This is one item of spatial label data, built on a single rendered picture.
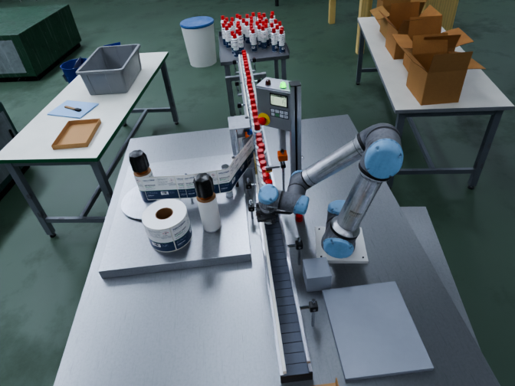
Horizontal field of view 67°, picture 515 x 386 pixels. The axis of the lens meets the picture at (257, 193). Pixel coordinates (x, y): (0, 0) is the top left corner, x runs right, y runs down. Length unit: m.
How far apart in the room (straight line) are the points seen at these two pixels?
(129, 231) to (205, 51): 4.29
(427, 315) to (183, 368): 0.92
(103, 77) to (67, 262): 1.50
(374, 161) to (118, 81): 2.62
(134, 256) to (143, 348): 0.43
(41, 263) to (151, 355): 1.98
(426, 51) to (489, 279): 1.67
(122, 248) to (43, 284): 1.42
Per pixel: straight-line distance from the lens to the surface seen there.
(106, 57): 4.11
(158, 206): 1.83
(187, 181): 1.93
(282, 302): 1.56
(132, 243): 1.92
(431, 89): 3.06
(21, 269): 3.46
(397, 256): 1.82
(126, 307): 1.75
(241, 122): 2.10
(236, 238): 1.80
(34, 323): 3.06
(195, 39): 5.89
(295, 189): 1.51
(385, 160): 1.30
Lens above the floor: 2.17
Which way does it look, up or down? 40 degrees down
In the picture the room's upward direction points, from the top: 6 degrees counter-clockwise
